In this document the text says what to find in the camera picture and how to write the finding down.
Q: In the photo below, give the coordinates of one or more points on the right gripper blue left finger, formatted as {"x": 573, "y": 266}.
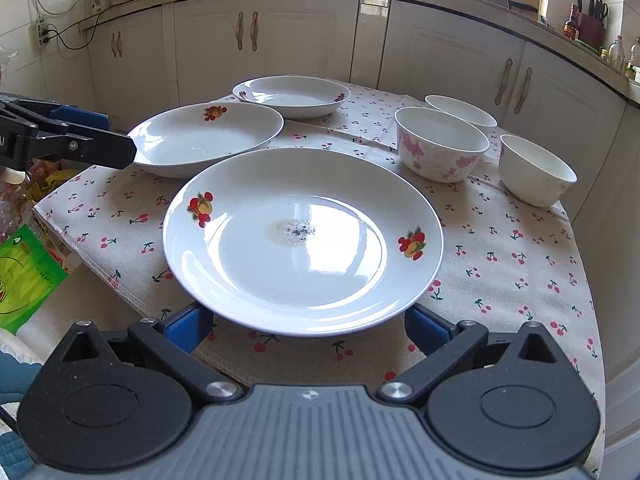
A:
{"x": 188, "y": 327}

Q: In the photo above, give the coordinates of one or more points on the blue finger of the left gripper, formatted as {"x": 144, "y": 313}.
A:
{"x": 107, "y": 149}
{"x": 75, "y": 115}

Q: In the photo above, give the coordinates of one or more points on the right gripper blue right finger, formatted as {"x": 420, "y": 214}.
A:
{"x": 427, "y": 330}

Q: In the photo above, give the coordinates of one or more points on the large white plate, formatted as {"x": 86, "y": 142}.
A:
{"x": 181, "y": 142}

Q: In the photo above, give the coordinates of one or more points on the stained white plate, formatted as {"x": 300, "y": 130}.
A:
{"x": 302, "y": 242}

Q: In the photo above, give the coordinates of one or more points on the white bowl pink flowers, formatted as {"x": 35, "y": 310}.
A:
{"x": 438, "y": 146}

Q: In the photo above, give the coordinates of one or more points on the small white deep plate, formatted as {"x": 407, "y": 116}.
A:
{"x": 293, "y": 96}

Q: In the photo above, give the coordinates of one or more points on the white cabinet row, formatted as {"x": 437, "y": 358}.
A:
{"x": 197, "y": 50}

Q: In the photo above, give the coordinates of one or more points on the cherry print tablecloth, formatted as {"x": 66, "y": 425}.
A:
{"x": 504, "y": 264}

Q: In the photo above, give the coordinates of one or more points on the green package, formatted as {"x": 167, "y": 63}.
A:
{"x": 28, "y": 274}

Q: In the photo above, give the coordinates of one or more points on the soy sauce bottle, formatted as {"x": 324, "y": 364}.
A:
{"x": 571, "y": 26}

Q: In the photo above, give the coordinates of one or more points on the oil bottle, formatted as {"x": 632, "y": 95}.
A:
{"x": 616, "y": 55}

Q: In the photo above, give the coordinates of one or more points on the knife block with knives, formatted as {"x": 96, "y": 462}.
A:
{"x": 590, "y": 20}

